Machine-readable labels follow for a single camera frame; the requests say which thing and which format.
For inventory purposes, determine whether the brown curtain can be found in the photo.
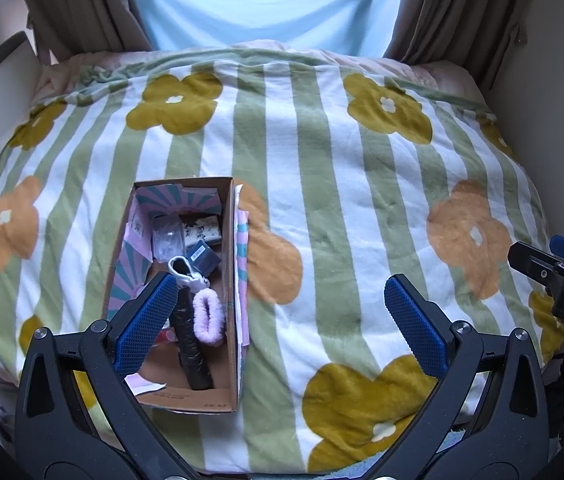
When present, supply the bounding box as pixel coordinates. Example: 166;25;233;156
384;0;530;91
12;0;155;66

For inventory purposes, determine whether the cardboard box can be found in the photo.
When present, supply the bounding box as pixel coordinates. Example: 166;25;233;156
100;175;253;414

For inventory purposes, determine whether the black garbage bag roll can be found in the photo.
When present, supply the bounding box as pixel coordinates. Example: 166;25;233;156
169;285;215;392

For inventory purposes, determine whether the pink fluffy scrunchie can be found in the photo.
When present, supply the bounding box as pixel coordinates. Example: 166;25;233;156
193;290;225;349

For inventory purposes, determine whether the clear plastic bag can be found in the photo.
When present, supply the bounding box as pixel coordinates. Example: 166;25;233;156
150;215;185;264

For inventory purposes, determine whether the white ankle sock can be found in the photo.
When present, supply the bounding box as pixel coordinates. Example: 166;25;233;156
168;255;211;292

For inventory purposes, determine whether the small blue cube box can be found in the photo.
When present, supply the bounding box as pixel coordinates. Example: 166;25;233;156
185;240;222;277

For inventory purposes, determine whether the light blue sheer curtain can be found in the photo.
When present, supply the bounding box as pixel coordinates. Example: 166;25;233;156
126;0;409;58

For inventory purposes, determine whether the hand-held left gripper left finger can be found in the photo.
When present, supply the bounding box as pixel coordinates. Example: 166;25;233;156
14;272;197;480

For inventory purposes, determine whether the striped flower blanket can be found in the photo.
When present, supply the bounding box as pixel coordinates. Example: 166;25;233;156
0;47;564;461

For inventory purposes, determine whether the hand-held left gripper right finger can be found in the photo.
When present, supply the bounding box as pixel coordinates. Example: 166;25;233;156
372;274;550;480

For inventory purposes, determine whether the white patterned pouch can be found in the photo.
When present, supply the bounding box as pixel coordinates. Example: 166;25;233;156
179;215;223;247

